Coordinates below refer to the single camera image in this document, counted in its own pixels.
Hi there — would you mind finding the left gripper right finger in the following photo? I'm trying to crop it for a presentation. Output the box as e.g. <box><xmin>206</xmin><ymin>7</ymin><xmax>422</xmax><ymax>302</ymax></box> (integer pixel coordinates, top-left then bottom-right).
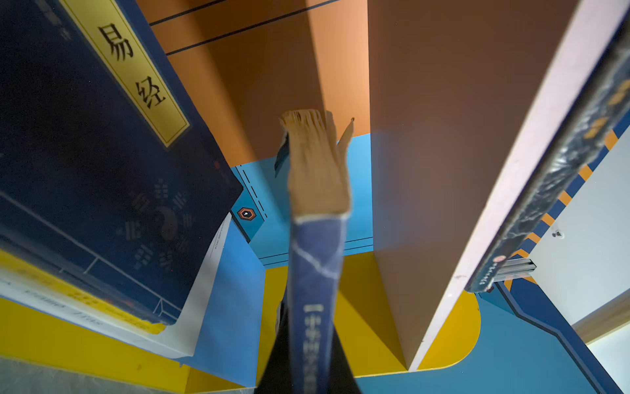
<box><xmin>328</xmin><ymin>330</ymin><xmax>362</xmax><ymax>394</ymax></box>

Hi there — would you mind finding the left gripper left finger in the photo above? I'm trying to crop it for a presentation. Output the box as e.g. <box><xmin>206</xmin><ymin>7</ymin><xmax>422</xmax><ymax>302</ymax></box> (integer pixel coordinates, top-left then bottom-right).
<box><xmin>254</xmin><ymin>300</ymin><xmax>290</xmax><ymax>394</ymax></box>

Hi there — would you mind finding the navy book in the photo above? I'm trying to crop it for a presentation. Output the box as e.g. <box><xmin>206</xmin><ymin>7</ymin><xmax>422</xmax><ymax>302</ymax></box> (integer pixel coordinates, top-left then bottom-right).
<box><xmin>1</xmin><ymin>1</ymin><xmax>243</xmax><ymax>331</ymax></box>
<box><xmin>280</xmin><ymin>109</ymin><xmax>354</xmax><ymax>393</ymax></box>

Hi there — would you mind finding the yellow cartoon cover book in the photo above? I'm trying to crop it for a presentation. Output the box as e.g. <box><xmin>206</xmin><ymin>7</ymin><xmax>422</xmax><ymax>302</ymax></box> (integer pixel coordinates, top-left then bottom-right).
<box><xmin>1</xmin><ymin>251</ymin><xmax>167</xmax><ymax>335</ymax></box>

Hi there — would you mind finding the black book orange title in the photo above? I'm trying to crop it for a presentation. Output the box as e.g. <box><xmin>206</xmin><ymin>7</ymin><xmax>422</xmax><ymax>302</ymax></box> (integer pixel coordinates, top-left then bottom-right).
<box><xmin>464</xmin><ymin>16</ymin><xmax>629</xmax><ymax>293</ymax></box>

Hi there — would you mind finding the yellow pink blue bookshelf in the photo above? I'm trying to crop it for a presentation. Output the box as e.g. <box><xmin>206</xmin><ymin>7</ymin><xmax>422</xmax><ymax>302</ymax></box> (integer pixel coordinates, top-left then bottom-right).
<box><xmin>1</xmin><ymin>1</ymin><xmax>629</xmax><ymax>387</ymax></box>

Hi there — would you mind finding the right aluminium corner post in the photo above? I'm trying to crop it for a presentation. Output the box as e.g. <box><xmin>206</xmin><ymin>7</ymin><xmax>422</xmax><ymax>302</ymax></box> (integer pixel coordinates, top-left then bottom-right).
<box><xmin>493</xmin><ymin>258</ymin><xmax>536</xmax><ymax>282</ymax></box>

